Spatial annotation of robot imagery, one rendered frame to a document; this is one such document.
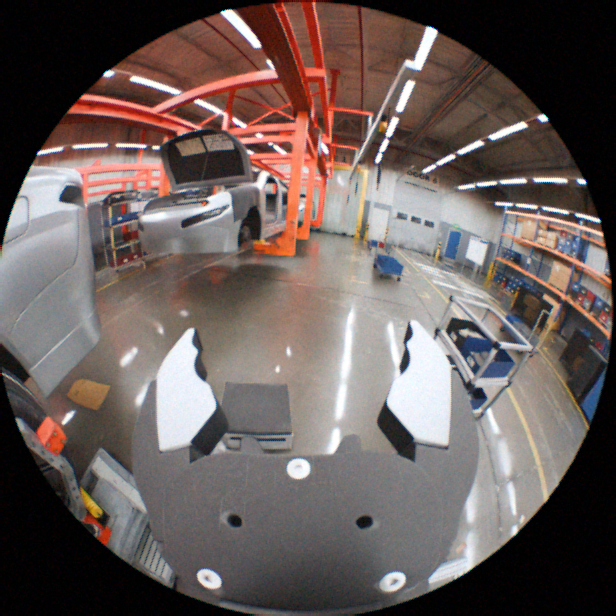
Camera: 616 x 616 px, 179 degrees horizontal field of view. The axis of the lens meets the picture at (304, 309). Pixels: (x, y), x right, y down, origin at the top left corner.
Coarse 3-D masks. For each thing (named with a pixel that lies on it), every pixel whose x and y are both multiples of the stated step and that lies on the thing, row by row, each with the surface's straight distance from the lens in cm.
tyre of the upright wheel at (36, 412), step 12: (12, 384) 92; (24, 384) 102; (12, 396) 83; (24, 396) 90; (12, 408) 83; (24, 408) 83; (36, 408) 90; (24, 420) 85; (36, 420) 85; (36, 432) 87; (72, 468) 100
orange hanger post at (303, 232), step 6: (312, 162) 518; (312, 168) 514; (312, 174) 511; (312, 180) 508; (312, 186) 506; (306, 192) 506; (312, 192) 505; (306, 198) 505; (312, 198) 510; (306, 204) 504; (306, 210) 504; (306, 216) 504; (306, 222) 505; (300, 228) 510; (306, 228) 506; (282, 234) 519; (300, 234) 509; (306, 234) 507
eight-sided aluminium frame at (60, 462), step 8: (24, 424) 80; (24, 432) 77; (32, 432) 82; (32, 440) 78; (32, 448) 80; (40, 448) 80; (40, 456) 82; (48, 456) 83; (56, 464) 85; (64, 464) 86; (64, 472) 88; (72, 472) 89; (64, 480) 96; (72, 480) 91; (72, 488) 94; (72, 496) 96; (80, 496) 98; (72, 504) 105; (80, 504) 101; (72, 512) 107; (80, 512) 102; (80, 520) 105
